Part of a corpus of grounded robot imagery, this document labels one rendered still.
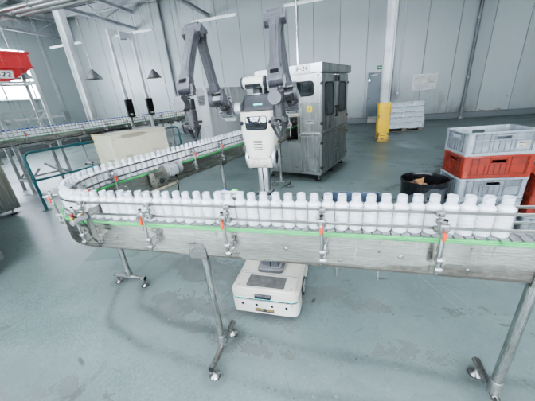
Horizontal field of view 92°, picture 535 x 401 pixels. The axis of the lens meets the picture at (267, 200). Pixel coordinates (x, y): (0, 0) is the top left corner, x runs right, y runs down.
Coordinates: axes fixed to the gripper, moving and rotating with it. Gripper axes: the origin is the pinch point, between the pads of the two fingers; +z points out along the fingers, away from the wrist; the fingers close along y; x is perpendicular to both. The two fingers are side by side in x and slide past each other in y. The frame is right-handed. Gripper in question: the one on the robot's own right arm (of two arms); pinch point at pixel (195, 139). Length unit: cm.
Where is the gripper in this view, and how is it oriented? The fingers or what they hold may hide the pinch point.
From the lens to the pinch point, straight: 143.2
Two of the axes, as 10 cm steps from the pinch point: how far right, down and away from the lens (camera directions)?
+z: 0.7, 9.3, 3.7
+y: -2.5, 3.7, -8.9
